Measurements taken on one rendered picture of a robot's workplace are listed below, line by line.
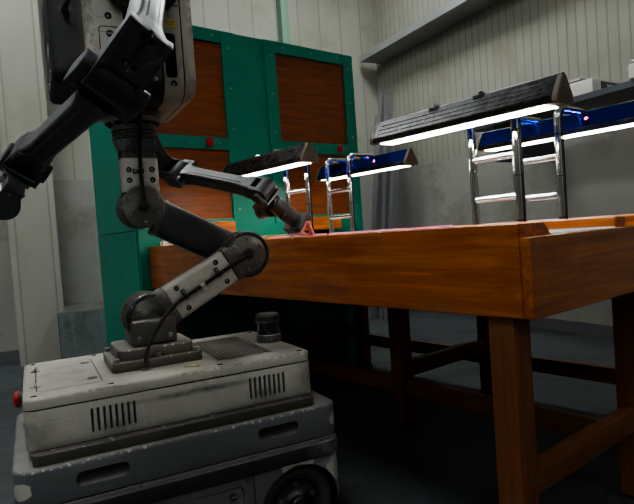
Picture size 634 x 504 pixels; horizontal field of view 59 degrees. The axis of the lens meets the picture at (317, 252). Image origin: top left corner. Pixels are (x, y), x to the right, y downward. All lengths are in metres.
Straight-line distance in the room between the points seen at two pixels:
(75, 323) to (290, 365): 2.80
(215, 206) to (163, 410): 1.56
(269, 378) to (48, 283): 3.09
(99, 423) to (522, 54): 3.72
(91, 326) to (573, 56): 3.60
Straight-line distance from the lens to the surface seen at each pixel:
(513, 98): 1.53
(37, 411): 1.33
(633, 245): 1.55
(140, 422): 1.36
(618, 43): 3.91
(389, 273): 1.37
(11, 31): 4.61
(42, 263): 4.36
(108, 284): 3.01
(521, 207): 1.71
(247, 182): 1.87
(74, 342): 4.12
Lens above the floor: 0.78
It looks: 2 degrees down
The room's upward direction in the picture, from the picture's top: 4 degrees counter-clockwise
